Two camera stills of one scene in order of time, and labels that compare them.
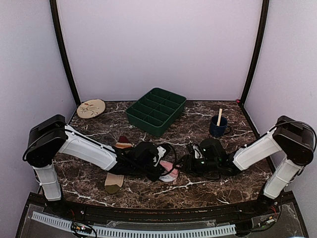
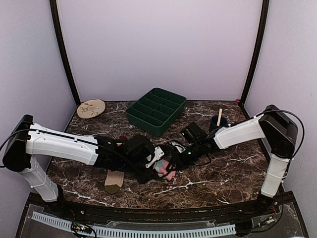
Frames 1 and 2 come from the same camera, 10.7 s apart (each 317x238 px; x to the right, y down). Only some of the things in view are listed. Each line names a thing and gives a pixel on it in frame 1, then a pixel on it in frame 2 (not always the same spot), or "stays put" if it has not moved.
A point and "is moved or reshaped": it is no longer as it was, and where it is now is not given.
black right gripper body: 199,167 → 195,153
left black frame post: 63,50 stays put
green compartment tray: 157,111 stays put
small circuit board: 80,227 stays put
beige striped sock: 114,182 stays put
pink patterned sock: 171,176 is moved or reshaped
